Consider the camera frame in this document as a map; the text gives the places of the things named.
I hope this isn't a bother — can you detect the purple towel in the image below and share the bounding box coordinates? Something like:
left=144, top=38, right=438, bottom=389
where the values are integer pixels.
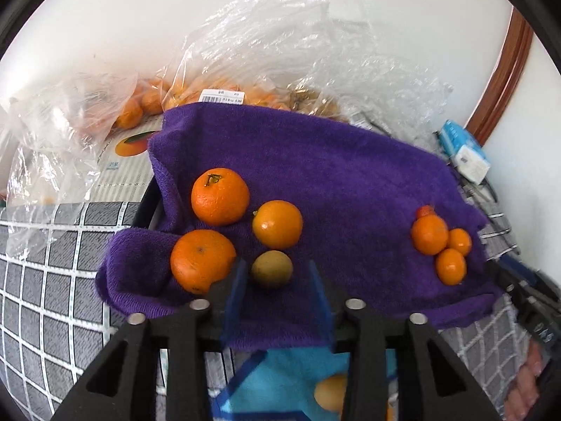
left=95, top=104, right=504, bottom=352

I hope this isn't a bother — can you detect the large orange mandarin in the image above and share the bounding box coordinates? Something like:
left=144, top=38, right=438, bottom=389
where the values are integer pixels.
left=170, top=229, right=237, bottom=295

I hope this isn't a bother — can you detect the low clear plastic bag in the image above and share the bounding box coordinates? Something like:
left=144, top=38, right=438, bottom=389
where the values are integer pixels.
left=0, top=72, right=145, bottom=259

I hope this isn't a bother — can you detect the crumpled clear plastic bag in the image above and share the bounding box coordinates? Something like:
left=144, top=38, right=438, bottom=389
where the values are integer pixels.
left=285, top=18, right=454, bottom=159

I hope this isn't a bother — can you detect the smooth round orange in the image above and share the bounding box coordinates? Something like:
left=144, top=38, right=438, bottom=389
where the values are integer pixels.
left=252, top=200, right=304, bottom=250

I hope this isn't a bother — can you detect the greenish yellow small fruit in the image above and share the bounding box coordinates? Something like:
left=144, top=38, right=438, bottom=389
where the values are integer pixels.
left=251, top=250, right=293, bottom=290

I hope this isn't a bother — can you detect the yellow orange fruit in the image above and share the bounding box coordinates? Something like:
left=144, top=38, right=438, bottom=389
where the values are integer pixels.
left=314, top=374, right=349, bottom=413

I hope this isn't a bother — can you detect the tall clear plastic bag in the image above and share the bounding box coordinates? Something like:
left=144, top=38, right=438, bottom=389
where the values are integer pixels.
left=160, top=0, right=343, bottom=117

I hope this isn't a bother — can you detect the mandarin with green stem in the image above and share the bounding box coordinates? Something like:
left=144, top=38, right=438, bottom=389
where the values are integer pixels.
left=191, top=167, right=250, bottom=227

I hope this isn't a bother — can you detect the grey checked printed blanket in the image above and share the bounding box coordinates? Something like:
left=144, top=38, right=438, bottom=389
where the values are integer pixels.
left=0, top=202, right=544, bottom=421

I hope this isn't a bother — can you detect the white barcode label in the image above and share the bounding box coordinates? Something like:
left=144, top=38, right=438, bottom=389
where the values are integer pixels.
left=201, top=89, right=244, bottom=105

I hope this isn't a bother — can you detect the white orange-print box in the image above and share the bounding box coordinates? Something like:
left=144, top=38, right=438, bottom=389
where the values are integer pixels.
left=88, top=116, right=163, bottom=205

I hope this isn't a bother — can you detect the blue white tissue packet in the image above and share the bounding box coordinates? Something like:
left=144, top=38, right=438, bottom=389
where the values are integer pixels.
left=438, top=119, right=492, bottom=184

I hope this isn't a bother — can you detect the brown wooden frame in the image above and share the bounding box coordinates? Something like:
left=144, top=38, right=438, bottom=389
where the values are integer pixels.
left=465, top=6, right=535, bottom=145

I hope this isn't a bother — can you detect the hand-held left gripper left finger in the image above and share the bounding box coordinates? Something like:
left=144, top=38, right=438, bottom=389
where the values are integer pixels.
left=48, top=259, right=248, bottom=421

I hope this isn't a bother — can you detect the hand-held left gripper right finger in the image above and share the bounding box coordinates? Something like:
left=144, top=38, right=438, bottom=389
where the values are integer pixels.
left=307, top=261, right=505, bottom=421

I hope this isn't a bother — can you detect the bagged oranges pile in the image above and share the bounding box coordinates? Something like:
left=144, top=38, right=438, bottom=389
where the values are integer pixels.
left=111, top=78, right=171, bottom=130
left=162, top=76, right=292, bottom=112

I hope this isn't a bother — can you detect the black cable bundle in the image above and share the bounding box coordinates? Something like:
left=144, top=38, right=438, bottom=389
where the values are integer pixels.
left=456, top=171, right=522, bottom=257

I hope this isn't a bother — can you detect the small orange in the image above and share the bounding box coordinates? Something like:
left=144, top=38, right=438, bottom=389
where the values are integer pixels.
left=435, top=248, right=467, bottom=286
left=447, top=228, right=473, bottom=257

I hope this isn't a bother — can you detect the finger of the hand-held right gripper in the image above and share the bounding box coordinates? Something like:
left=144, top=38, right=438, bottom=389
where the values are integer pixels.
left=493, top=256, right=542, bottom=299

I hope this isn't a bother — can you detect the person's right hand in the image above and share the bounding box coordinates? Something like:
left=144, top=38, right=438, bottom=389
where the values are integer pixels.
left=504, top=340, right=555, bottom=421

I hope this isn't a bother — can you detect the medium orange mandarin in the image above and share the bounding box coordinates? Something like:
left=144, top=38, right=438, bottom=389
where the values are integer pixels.
left=411, top=216, right=450, bottom=256

